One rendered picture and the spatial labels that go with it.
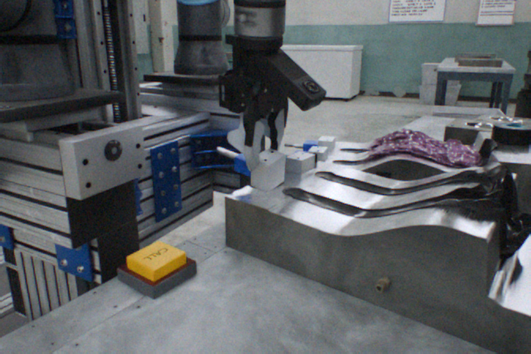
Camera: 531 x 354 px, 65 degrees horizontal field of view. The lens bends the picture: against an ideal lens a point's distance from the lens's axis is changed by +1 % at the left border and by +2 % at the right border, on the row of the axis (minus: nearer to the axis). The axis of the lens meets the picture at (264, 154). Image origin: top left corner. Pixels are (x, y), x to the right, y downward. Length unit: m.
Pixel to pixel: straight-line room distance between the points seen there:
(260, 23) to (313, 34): 7.80
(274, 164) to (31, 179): 0.39
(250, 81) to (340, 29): 7.63
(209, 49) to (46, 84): 0.48
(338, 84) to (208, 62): 6.34
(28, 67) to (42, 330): 0.40
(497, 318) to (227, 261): 0.36
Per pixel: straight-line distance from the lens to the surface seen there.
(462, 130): 1.37
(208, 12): 1.11
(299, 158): 0.77
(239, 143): 0.66
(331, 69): 7.40
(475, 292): 0.54
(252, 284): 0.61
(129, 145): 0.71
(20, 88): 0.76
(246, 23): 0.60
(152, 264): 0.61
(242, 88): 0.63
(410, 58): 8.00
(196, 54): 1.10
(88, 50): 0.98
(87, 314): 0.60
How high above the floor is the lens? 1.14
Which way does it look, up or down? 16 degrees down
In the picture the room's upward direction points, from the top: straight up
